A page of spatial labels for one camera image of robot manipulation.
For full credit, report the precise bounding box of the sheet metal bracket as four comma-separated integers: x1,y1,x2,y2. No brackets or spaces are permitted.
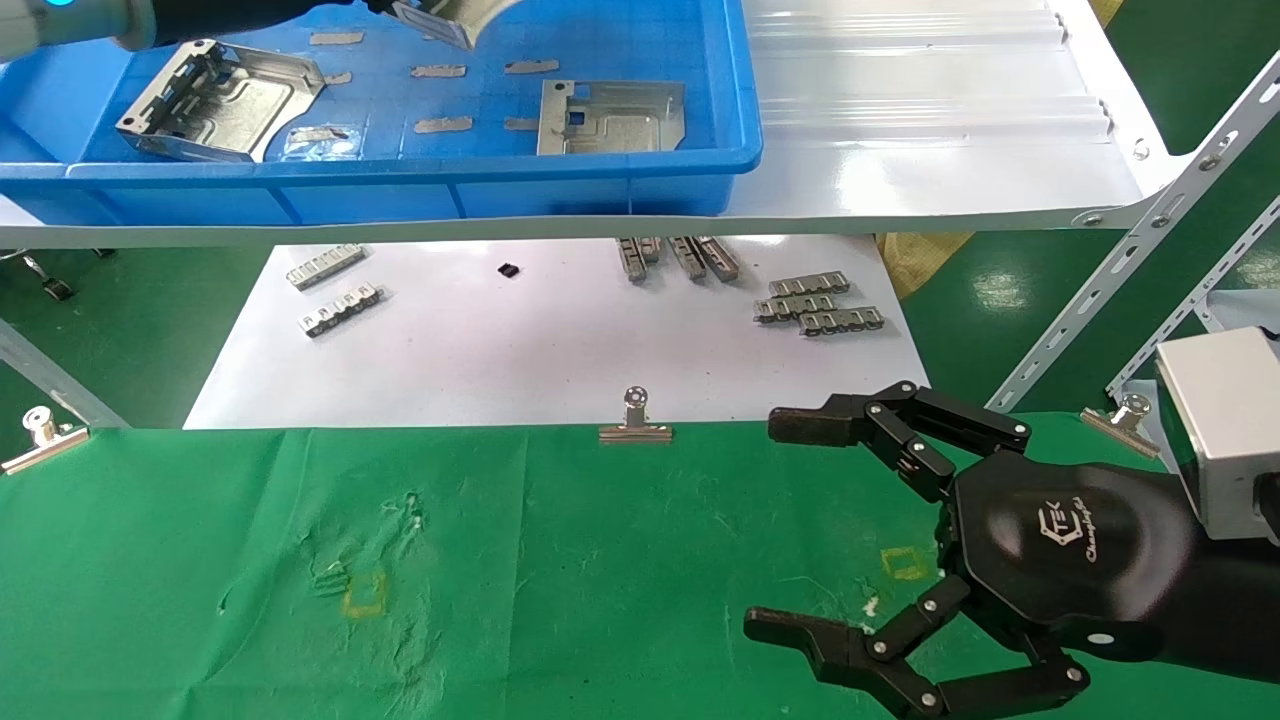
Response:
536,80,687,156
390,0,523,51
115,38,327,164

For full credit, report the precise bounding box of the white perforated angle bar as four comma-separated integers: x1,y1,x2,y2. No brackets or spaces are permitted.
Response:
985,55,1280,414
1105,195,1280,401

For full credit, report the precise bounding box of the silver binder clip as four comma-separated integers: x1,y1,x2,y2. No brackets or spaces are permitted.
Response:
0,406,91,475
1082,394,1163,460
600,387,674,445

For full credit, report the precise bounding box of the green table cloth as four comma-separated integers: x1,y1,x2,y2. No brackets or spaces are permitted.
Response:
0,412,1280,720

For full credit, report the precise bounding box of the white plastic sheet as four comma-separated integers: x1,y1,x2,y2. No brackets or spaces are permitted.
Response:
1195,285,1280,336

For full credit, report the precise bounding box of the flat sheet metal bracket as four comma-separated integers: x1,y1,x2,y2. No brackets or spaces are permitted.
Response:
536,80,687,156

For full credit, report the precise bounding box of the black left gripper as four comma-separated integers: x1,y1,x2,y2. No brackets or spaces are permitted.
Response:
215,0,399,33

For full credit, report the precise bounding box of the clear crumpled tape piece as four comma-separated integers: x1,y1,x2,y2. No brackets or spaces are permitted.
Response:
285,125,363,161

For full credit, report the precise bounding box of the black caster wheel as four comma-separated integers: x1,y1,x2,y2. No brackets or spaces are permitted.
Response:
20,250,76,301

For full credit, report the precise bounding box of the white paper sheet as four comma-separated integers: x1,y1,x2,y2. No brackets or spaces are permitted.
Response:
185,236,933,431

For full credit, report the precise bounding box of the yellow woven bag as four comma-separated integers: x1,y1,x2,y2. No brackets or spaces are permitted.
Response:
878,233,976,301

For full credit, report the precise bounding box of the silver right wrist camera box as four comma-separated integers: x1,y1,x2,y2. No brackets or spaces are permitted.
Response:
1155,327,1280,546

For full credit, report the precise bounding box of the grey metal frame bar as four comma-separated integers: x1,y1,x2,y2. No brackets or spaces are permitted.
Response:
0,318,131,429

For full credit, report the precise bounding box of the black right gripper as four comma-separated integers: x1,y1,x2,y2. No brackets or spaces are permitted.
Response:
743,381,1211,720

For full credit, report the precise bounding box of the white shelf board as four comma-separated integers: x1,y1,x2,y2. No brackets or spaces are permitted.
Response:
0,0,1196,251

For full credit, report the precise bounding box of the blue plastic tray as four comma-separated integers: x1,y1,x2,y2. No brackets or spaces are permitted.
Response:
0,0,766,229

